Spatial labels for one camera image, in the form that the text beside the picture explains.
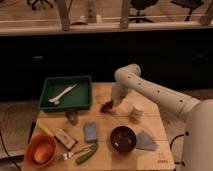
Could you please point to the grey folded cloth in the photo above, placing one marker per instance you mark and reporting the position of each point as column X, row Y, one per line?
column 145, row 142

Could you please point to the black office chair base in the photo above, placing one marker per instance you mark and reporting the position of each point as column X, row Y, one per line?
column 43, row 4

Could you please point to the green cucumber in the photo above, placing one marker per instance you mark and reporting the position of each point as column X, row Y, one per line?
column 88, row 155

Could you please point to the orange fruit in bowl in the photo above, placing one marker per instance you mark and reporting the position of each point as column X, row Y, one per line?
column 42, row 155

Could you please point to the dark red grape bunch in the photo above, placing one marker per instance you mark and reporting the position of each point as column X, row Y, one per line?
column 106, row 107

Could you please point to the black office chair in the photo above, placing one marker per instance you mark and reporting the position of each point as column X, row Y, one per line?
column 140, row 5

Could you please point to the yellow banana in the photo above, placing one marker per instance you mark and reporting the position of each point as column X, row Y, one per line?
column 45, row 129

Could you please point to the orange plastic bowl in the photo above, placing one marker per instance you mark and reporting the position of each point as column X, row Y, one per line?
column 40, row 141

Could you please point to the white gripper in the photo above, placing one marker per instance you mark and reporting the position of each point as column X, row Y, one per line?
column 117, row 102

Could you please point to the green plastic tray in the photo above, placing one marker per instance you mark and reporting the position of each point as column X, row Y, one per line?
column 78, row 98

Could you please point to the white plastic spoon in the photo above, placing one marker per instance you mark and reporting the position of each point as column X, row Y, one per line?
column 56, row 100

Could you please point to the dark purple bowl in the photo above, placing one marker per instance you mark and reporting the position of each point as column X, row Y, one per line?
column 123, row 139

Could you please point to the small metal cup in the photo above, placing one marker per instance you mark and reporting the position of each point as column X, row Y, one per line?
column 72, row 116

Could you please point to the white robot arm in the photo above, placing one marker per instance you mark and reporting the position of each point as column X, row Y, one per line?
column 197, row 153

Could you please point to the brown cardboard box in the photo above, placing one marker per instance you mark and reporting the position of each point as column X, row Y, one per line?
column 67, row 140

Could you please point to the blue sponge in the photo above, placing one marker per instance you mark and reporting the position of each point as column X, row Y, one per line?
column 90, row 132

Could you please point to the metal fork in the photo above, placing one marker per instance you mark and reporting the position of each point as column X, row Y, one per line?
column 68, row 155

